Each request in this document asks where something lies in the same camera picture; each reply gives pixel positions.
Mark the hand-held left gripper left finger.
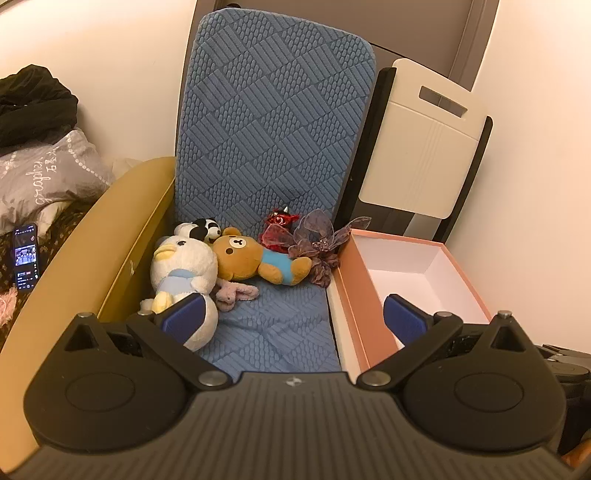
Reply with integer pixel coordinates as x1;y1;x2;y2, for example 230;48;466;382
67;293;233;392

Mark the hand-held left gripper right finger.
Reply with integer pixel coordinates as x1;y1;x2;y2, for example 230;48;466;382
359;294;533;391

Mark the brown bear plush toy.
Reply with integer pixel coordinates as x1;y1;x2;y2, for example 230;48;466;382
211;227;313;288

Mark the small panda plush toy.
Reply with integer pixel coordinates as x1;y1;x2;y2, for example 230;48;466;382
175;218;223;244

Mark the small pink-grey plush toy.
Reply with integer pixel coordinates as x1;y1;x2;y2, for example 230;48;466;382
213;281;260;313

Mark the white duck plush toy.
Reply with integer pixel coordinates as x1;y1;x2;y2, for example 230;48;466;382
140;231;219;354

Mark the pink cardboard box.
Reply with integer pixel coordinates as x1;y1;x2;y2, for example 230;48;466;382
327;229;493;374

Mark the red devil toy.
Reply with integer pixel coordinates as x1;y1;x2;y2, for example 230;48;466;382
259;206;301;254

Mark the purple organza flower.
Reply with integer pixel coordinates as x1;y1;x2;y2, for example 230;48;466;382
288;209;371;288

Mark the brown patterned blanket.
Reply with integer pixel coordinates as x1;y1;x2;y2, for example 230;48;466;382
0;203;88;352

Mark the white folding table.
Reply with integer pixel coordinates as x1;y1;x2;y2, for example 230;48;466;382
342;58;494;243

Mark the black smartphone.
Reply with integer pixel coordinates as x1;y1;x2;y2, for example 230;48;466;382
12;222;40;292

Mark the pink fluffy cloth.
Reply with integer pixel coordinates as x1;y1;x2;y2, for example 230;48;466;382
0;290;21;324

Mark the grey printed pillow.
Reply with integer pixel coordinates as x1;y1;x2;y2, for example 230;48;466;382
0;128;116;232

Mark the blue textured chair cushion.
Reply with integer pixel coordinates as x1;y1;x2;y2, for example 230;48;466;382
174;8;376;374

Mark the black clothing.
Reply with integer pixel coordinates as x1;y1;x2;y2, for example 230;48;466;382
0;65;79;149

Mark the yellow armchair frame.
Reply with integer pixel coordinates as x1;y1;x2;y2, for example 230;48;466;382
0;156;177;467

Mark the grey door frame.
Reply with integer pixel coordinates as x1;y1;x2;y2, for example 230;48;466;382
369;0;500;92

